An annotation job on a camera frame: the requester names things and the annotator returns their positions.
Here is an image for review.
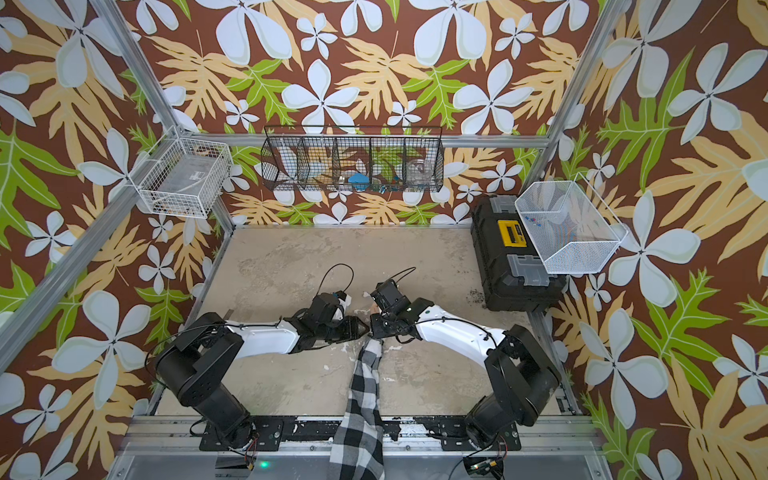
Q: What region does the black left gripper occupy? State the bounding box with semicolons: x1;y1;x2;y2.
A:
317;314;371;342

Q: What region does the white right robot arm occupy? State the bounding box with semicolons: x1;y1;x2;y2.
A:
371;279;561;449

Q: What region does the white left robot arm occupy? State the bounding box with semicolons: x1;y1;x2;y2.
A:
153;291;370;453

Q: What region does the black yellow tool case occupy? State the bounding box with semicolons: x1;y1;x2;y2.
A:
470;195;568;312

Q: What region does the white mesh basket right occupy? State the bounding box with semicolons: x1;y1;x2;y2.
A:
515;180;629;276

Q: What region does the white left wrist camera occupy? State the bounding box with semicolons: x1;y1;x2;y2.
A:
333;291;352;323

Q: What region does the black left camera cable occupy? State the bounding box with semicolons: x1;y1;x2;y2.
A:
314;262;356;298

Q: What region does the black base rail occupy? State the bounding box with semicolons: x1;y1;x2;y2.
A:
192;415;521;454

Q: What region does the black wire basket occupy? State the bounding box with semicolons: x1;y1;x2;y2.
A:
257;125;445;193

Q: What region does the aluminium frame back rail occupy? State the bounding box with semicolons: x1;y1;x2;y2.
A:
179;131;550;150

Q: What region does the white wire basket left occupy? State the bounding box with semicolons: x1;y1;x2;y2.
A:
130;127;233;219

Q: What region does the aluminium frame post right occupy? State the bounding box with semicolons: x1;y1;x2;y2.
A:
521;0;632;192

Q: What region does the aluminium frame post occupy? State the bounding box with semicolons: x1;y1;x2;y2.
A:
89;0;235;235
521;0;632;192

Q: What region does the aluminium frame post left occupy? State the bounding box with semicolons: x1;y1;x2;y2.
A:
89;0;235;235

